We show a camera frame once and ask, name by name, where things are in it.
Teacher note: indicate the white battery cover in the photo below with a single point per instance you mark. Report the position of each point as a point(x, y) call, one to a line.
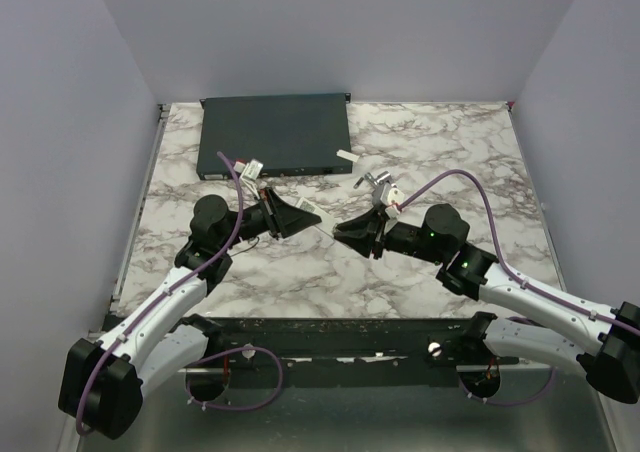
point(354, 158)

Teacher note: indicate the white remote control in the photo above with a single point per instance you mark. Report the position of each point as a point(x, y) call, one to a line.
point(327, 220)

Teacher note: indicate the aluminium table edge rail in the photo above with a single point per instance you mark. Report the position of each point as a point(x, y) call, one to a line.
point(164, 111)

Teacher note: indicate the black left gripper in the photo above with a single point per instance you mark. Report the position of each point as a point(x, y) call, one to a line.
point(282, 218)

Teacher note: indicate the dark network switch box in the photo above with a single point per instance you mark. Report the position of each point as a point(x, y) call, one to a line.
point(291, 135)

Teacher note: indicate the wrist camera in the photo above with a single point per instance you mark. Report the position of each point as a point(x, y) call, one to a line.
point(248, 171)
point(388, 198)

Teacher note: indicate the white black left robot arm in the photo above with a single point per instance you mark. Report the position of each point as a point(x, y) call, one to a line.
point(104, 382)

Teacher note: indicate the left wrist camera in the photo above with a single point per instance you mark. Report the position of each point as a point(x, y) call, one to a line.
point(248, 171)

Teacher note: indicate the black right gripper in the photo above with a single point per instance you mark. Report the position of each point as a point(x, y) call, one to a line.
point(369, 230)

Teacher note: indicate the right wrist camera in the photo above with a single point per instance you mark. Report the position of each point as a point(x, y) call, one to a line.
point(388, 198)

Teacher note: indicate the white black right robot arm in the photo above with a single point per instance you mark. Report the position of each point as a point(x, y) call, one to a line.
point(594, 340)

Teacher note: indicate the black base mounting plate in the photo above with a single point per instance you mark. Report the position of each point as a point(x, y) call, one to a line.
point(251, 353)

